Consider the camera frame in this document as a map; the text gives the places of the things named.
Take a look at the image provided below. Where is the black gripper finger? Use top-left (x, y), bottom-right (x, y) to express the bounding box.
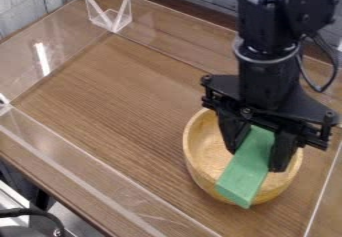
top-left (268, 129), bottom-right (304, 173)
top-left (216, 109), bottom-right (251, 154)

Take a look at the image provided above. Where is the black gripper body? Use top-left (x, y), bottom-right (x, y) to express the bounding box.
top-left (200, 38), bottom-right (338, 150)

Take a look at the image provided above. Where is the green rectangular block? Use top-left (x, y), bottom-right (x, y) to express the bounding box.
top-left (215, 126), bottom-right (275, 209)

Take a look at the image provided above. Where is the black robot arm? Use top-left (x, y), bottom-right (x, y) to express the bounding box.
top-left (200, 0), bottom-right (339, 172)

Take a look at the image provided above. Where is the brown wooden bowl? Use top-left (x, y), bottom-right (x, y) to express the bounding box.
top-left (183, 109), bottom-right (303, 206)

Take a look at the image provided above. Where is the black metal stand base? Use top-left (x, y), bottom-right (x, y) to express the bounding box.
top-left (28, 214), bottom-right (66, 237)

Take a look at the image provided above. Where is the clear acrylic tray wall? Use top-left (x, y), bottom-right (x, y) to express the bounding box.
top-left (0, 0), bottom-right (342, 237)

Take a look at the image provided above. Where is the clear acrylic corner bracket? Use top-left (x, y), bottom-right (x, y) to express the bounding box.
top-left (85, 0), bottom-right (132, 33)

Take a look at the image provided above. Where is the black cable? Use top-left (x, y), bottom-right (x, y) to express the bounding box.
top-left (0, 207), bottom-right (68, 237)

